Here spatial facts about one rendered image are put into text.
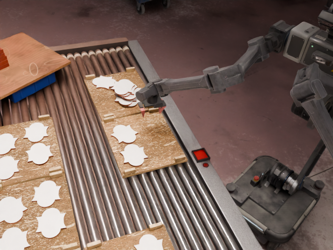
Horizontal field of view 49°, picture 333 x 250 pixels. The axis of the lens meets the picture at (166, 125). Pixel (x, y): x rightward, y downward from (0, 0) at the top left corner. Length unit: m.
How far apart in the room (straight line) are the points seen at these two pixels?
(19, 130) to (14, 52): 0.62
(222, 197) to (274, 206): 0.94
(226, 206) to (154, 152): 0.46
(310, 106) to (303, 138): 2.26
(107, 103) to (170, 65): 2.09
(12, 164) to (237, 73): 1.15
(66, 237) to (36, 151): 0.52
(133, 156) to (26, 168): 0.52
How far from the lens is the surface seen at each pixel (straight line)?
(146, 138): 1.97
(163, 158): 1.88
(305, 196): 2.86
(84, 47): 2.68
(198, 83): 1.58
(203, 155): 1.93
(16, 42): 2.62
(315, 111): 1.40
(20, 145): 2.02
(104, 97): 2.23
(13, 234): 1.69
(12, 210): 1.76
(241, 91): 3.97
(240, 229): 1.73
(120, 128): 2.01
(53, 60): 2.40
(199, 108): 3.64
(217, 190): 1.82
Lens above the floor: 2.35
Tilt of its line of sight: 43 degrees down
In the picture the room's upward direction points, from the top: 5 degrees clockwise
